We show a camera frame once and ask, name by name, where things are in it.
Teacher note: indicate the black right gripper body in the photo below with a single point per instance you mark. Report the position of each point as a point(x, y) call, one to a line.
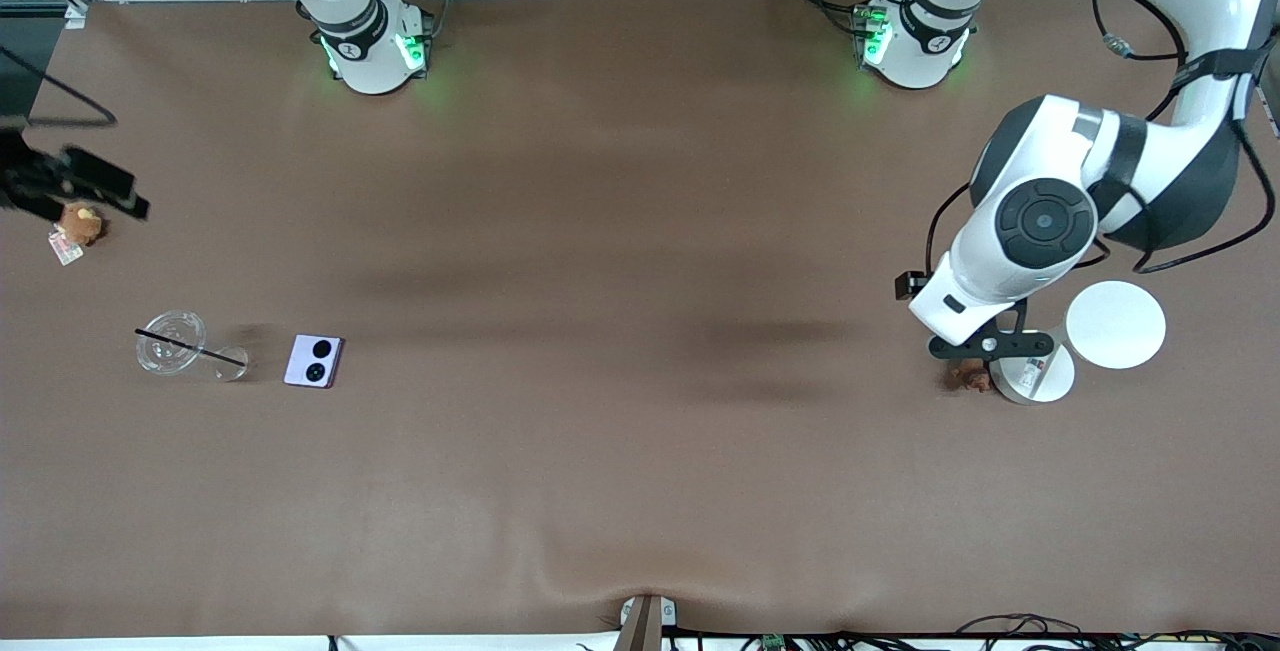
point(28, 183)

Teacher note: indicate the brown lion statue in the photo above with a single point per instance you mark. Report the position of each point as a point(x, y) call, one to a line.
point(970, 376)

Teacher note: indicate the lilac flip phone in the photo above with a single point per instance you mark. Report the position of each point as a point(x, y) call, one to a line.
point(305, 366)

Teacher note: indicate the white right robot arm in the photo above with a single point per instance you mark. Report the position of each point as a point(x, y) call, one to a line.
point(360, 41)

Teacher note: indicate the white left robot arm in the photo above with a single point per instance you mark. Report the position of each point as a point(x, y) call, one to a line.
point(1040, 221)

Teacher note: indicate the brown plush toy with tag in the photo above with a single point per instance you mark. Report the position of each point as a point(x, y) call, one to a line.
point(80, 231)

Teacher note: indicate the clear plastic cup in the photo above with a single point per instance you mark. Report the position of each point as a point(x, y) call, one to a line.
point(170, 351)

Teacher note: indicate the black straw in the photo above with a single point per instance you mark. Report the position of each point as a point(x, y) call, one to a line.
point(190, 348)

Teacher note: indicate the white round desk lamp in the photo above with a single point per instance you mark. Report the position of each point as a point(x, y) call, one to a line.
point(1115, 326)

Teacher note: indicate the brown table cover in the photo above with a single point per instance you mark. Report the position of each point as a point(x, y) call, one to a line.
point(640, 481)

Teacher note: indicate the green circuit board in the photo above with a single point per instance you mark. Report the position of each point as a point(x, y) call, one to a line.
point(772, 643)

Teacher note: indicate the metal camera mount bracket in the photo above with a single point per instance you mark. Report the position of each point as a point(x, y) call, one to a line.
point(645, 626)

